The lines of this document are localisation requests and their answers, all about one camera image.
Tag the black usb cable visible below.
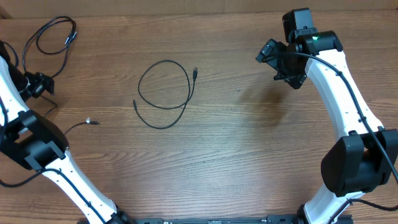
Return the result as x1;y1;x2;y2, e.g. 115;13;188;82
39;95;101;136
132;59;199;130
21;16;78;78

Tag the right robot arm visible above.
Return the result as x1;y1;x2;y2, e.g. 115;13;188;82
256;8;397;223

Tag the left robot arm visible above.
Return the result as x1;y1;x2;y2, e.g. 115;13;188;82
1;42;133;223

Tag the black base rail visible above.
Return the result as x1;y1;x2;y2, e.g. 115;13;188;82
132;215;305;224

